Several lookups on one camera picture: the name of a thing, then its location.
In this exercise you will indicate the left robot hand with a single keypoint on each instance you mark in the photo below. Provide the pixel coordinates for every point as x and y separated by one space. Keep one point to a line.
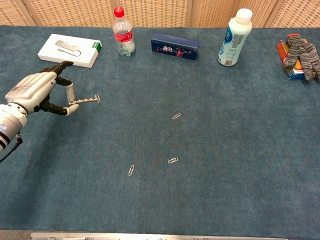
30 90

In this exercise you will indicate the white USB hub box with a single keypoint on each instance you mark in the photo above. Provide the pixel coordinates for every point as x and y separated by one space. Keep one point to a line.
72 50

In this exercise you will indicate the clear bottle red cap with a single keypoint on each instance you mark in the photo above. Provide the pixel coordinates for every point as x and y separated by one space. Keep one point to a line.
123 35

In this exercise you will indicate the wicker folding screen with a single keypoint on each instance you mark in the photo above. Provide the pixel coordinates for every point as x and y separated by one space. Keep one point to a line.
155 12

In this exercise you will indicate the dark blue printed box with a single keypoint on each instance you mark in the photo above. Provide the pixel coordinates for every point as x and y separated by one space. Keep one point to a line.
175 47

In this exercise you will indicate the teal felt table cover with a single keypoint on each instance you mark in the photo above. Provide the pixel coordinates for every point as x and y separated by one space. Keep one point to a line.
225 125

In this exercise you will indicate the white milk bottle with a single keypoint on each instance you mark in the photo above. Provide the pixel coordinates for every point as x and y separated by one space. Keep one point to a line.
235 37

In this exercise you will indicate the orange carton box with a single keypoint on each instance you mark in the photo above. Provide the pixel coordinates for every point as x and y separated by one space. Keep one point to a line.
282 50

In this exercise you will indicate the grey knitted glove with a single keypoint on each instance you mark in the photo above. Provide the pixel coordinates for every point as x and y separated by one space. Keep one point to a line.
302 55

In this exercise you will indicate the aluminium table edge rail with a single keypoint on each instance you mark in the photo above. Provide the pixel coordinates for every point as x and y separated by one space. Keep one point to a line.
150 236

